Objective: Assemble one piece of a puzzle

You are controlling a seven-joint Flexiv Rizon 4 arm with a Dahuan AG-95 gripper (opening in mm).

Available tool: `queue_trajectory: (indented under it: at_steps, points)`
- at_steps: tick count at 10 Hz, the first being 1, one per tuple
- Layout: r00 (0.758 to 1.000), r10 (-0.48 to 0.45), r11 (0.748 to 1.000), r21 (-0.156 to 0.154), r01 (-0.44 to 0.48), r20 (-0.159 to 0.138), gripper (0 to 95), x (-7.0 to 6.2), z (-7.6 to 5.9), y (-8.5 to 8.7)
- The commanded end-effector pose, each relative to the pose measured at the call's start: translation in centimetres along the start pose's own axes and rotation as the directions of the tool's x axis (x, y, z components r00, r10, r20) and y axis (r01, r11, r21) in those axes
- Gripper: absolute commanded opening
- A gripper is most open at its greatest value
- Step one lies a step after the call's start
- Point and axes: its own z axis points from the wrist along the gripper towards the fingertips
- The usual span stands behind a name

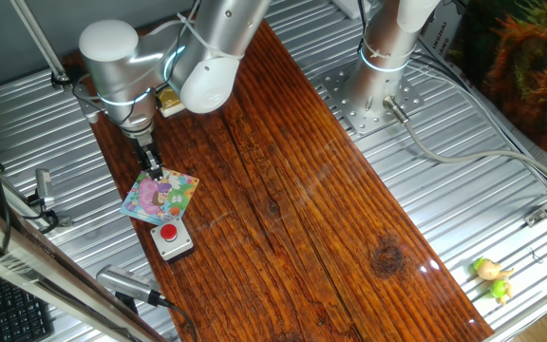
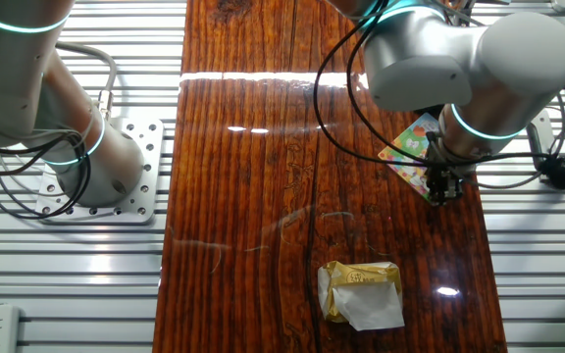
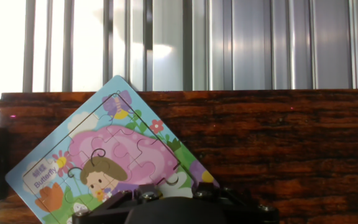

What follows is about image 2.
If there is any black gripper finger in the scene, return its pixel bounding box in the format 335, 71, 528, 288
425, 175, 446, 206
443, 176, 464, 203

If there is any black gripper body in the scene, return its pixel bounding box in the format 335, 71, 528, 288
423, 157, 478, 182

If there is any gold wrapped snack packet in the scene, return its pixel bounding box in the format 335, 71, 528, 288
317, 260, 406, 332

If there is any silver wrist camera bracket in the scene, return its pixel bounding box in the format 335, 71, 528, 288
525, 109, 557, 172

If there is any black wrist camera plug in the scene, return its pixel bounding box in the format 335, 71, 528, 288
537, 154, 565, 191

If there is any black camera cable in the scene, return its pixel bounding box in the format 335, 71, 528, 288
344, 0, 552, 166

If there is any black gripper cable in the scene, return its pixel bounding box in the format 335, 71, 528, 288
311, 0, 431, 168

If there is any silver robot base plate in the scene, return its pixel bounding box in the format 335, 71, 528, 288
34, 117, 165, 226

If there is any thick grey base cable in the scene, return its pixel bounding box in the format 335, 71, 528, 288
51, 39, 118, 122

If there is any black base cable bundle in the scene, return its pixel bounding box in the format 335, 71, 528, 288
0, 131, 92, 220

